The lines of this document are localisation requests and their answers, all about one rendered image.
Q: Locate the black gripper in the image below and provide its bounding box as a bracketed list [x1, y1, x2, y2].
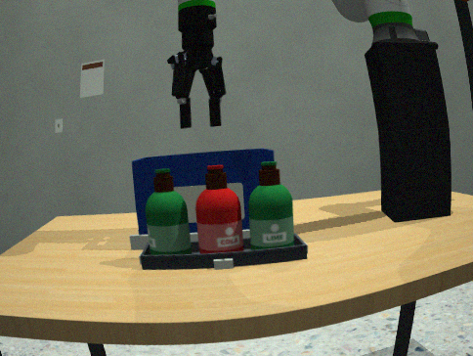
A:
[172, 26, 226, 128]

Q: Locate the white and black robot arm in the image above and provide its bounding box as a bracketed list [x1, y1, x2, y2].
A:
[178, 0, 438, 50]

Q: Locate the red cola bottle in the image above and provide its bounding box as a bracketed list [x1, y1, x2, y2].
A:
[195, 165, 243, 253]

